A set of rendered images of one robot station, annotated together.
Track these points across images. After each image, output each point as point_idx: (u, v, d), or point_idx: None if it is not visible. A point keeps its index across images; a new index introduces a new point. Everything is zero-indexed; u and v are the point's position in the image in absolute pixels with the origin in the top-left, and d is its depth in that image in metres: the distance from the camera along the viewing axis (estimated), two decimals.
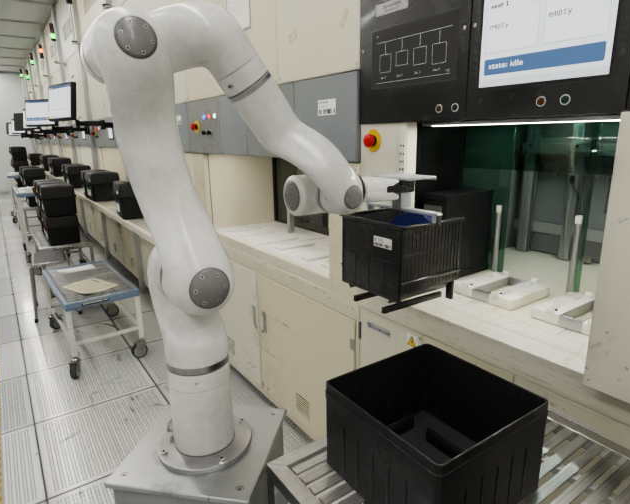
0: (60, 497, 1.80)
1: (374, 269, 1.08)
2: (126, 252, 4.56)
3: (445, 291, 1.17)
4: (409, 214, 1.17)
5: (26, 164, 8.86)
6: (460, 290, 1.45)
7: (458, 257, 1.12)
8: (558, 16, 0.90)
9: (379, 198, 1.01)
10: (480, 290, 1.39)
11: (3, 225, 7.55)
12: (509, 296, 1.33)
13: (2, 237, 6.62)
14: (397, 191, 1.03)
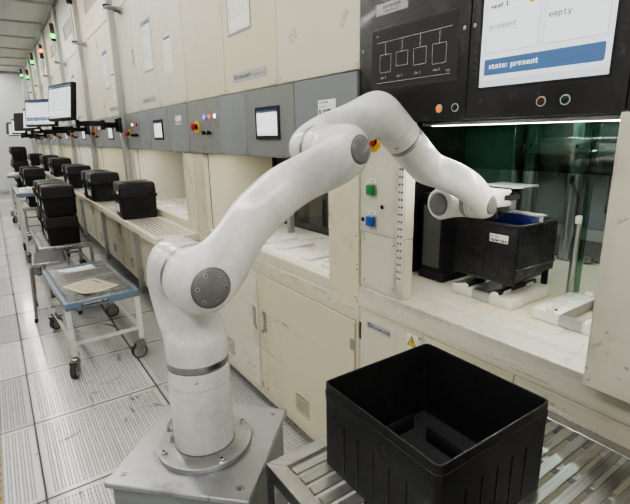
0: (60, 497, 1.80)
1: (489, 260, 1.35)
2: (126, 252, 4.56)
3: (540, 278, 1.43)
4: (511, 215, 1.43)
5: (26, 164, 8.86)
6: (461, 290, 1.45)
7: (554, 249, 1.38)
8: (558, 16, 0.90)
9: (498, 205, 1.28)
10: (480, 290, 1.39)
11: (3, 225, 7.55)
12: (509, 296, 1.33)
13: (2, 237, 6.62)
14: (511, 199, 1.29)
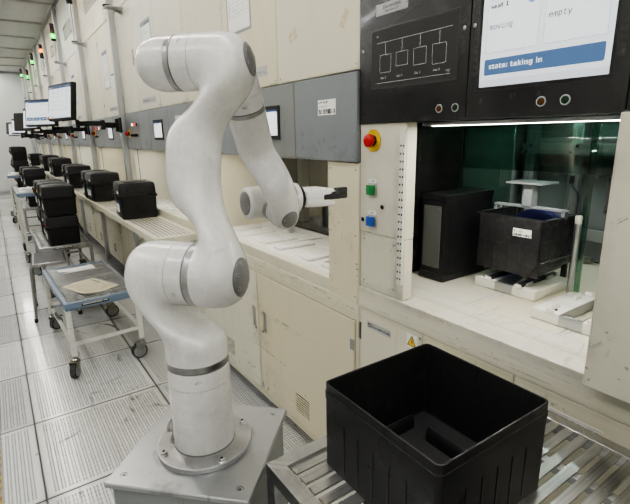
0: (60, 497, 1.80)
1: (512, 253, 1.41)
2: (126, 252, 4.56)
3: (560, 271, 1.49)
4: (531, 211, 1.49)
5: (26, 164, 8.86)
6: (483, 283, 1.51)
7: None
8: (558, 16, 0.90)
9: (317, 204, 1.26)
10: (503, 282, 1.46)
11: (3, 225, 7.55)
12: (531, 288, 1.40)
13: (2, 237, 6.62)
14: (332, 198, 1.29)
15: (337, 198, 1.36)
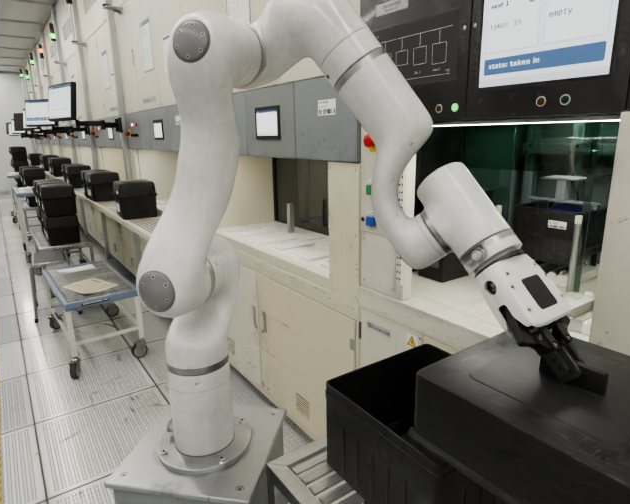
0: (60, 497, 1.80)
1: (547, 244, 1.52)
2: (126, 252, 4.56)
3: (590, 261, 1.60)
4: (563, 205, 1.60)
5: (26, 164, 8.86)
6: None
7: (603, 235, 1.56)
8: (558, 16, 0.90)
9: (541, 273, 0.65)
10: None
11: (3, 225, 7.55)
12: (565, 276, 1.51)
13: (2, 237, 6.62)
14: None
15: (568, 353, 0.58)
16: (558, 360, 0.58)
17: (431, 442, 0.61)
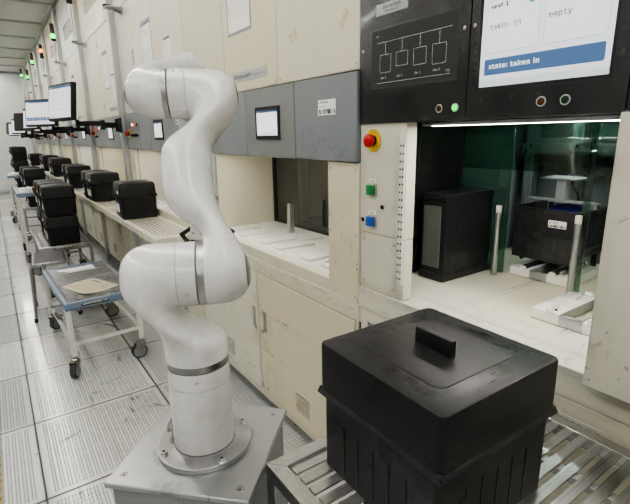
0: (60, 497, 1.80)
1: (547, 244, 1.52)
2: (126, 252, 4.56)
3: (590, 261, 1.60)
4: (563, 205, 1.60)
5: (26, 164, 8.86)
6: (518, 272, 1.62)
7: (603, 235, 1.56)
8: (558, 16, 0.90)
9: None
10: (537, 271, 1.57)
11: (3, 225, 7.55)
12: (565, 276, 1.51)
13: (2, 237, 6.62)
14: (228, 227, 1.44)
15: None
16: None
17: (331, 395, 0.81)
